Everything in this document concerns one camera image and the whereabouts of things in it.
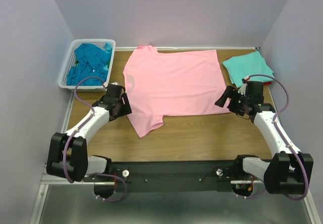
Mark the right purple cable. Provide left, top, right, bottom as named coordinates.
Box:
left=236, top=74, right=310, bottom=201

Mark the folded teal t shirt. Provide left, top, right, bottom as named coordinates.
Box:
left=223, top=51, right=274, bottom=88

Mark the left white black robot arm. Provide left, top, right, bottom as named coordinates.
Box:
left=46, top=83, right=132, bottom=183

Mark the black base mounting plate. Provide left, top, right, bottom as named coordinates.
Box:
left=93, top=159, right=263, bottom=199

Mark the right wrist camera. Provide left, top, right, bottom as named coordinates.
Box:
left=238, top=81, right=248, bottom=95

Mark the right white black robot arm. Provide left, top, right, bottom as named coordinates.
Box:
left=215, top=80, right=313, bottom=200

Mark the pink t shirt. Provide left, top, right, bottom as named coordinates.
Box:
left=123, top=46, right=228, bottom=138

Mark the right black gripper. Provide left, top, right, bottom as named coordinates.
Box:
left=214, top=85, right=250, bottom=117

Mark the light teal cloth in basket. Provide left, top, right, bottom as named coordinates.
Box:
left=103, top=42, right=113, bottom=53

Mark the aluminium frame rail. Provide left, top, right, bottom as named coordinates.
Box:
left=29, top=169, right=49, bottom=224

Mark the white plastic basket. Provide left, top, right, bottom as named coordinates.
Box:
left=58, top=39, right=116, bottom=91

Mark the blue t shirt in basket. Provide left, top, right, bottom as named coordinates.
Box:
left=67, top=43, right=112, bottom=86

